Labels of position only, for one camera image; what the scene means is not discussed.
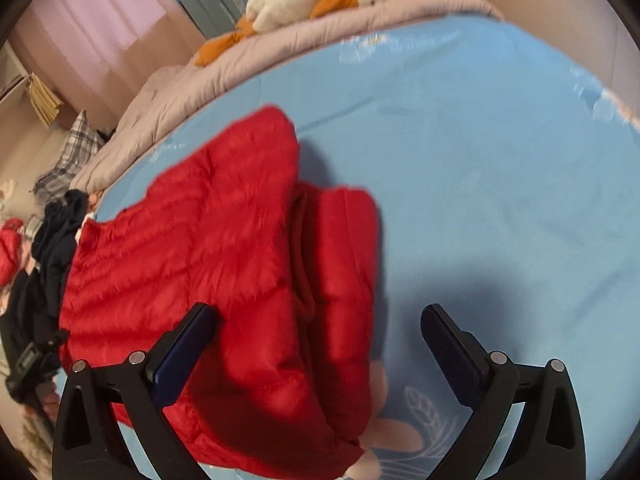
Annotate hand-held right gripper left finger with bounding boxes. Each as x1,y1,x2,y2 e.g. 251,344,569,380
51,302,221,480

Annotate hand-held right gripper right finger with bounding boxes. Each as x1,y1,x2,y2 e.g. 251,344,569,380
420,304,587,480

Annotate red puffer jacket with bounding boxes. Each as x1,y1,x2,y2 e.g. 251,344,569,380
59,105,387,479

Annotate dark navy clothes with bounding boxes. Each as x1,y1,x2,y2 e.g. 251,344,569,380
0,190,92,361

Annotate tan furry plush toy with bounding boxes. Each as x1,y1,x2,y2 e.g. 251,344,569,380
19,407,57,463

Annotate red garment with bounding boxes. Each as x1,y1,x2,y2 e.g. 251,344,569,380
0,217,27,287

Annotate blue floral bed sheet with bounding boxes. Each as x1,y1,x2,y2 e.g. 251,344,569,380
92,12,640,480

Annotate plaid pillow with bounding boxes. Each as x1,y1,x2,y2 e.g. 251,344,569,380
33,110,107,202

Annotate yellow hanging cloth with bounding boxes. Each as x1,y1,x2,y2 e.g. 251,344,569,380
26,72,66,129

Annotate white shelf unit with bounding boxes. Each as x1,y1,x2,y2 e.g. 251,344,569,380
0,42,32,107

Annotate grey quilt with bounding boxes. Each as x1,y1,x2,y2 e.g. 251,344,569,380
70,0,507,195

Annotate pink curtain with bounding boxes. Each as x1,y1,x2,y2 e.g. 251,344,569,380
10,0,202,127

